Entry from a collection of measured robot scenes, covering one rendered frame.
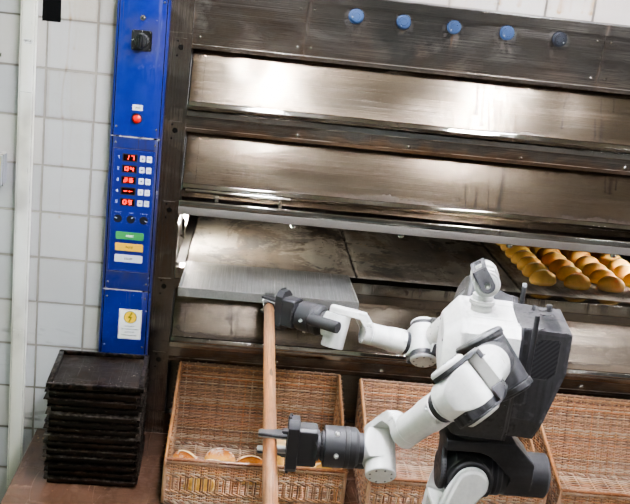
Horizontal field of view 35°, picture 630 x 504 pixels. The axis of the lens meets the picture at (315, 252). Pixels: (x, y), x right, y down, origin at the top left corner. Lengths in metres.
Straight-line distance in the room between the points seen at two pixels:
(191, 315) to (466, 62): 1.22
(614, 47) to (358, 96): 0.83
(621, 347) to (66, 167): 1.97
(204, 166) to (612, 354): 1.54
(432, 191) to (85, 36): 1.20
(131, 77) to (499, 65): 1.16
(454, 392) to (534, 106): 1.53
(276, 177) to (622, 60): 1.17
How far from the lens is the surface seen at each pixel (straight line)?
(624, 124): 3.38
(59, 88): 3.21
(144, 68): 3.13
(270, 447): 2.06
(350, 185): 3.20
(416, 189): 3.23
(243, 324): 3.32
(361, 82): 3.18
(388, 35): 3.18
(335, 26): 3.16
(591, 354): 3.55
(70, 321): 3.38
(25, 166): 3.25
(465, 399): 1.95
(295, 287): 3.16
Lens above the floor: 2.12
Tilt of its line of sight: 15 degrees down
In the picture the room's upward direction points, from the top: 6 degrees clockwise
